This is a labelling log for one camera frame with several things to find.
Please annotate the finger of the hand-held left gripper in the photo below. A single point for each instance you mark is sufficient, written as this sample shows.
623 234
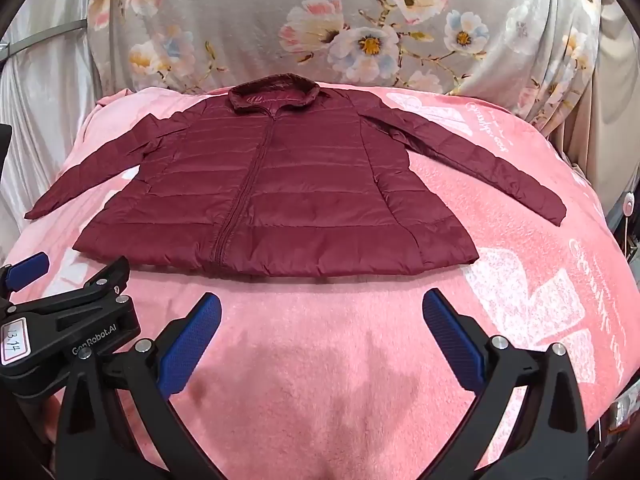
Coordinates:
29 267
95 285

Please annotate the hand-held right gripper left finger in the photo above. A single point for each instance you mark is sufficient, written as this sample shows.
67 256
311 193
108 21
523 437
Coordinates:
191 344

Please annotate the white satin curtain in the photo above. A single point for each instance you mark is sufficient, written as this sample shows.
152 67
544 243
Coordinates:
45 110

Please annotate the maroon puffer jacket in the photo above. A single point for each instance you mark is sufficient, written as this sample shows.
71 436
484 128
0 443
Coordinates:
300 195

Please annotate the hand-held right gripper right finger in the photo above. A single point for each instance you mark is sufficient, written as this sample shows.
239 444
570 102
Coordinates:
452 342

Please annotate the pink printed blanket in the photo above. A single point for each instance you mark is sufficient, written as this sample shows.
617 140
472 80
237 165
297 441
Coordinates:
320 360

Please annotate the grey floral sheet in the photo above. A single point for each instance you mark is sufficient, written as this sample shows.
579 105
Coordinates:
240 25

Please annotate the white round device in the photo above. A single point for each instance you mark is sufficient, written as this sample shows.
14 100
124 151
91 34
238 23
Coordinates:
628 207

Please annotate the grey metal bar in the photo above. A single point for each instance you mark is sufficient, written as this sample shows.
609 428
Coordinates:
45 37

